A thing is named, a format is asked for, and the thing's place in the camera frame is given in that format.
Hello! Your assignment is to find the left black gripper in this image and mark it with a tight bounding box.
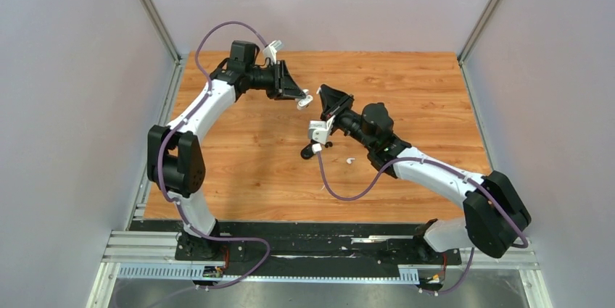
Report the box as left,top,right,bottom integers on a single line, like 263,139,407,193
246,60,306,101

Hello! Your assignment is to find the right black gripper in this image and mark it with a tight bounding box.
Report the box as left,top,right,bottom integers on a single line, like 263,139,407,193
320,86,374,151

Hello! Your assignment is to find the white earbud charging case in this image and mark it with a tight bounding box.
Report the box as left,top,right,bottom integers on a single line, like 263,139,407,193
295,94,313,111

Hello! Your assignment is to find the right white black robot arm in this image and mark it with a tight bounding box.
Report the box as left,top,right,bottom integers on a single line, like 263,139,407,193
308,84,532,263

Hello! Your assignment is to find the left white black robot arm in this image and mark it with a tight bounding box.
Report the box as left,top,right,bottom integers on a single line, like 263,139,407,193
146,41,313,259

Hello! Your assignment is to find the black earbud charging case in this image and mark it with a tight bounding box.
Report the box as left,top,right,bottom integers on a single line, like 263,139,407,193
300,144,315,159

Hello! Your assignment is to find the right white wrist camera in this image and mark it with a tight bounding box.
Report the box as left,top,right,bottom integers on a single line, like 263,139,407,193
307,116,335,145

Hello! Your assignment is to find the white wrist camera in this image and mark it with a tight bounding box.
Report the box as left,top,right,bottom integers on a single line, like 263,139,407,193
263,40,284,64
307,116,335,145

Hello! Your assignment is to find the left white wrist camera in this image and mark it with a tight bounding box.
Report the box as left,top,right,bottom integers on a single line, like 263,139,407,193
263,40,284,64

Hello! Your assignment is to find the left aluminium corner post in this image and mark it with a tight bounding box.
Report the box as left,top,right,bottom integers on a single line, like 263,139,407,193
139,0,182,64

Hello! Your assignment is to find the aluminium corner post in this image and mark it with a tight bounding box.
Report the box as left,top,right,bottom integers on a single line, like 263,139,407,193
139,0,182,64
457,0,502,66

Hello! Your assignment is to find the right aluminium corner post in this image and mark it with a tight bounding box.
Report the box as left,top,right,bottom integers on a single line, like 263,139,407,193
457,0,502,66

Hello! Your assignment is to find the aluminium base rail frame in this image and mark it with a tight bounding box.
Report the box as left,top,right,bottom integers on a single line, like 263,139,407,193
100,220,552,307

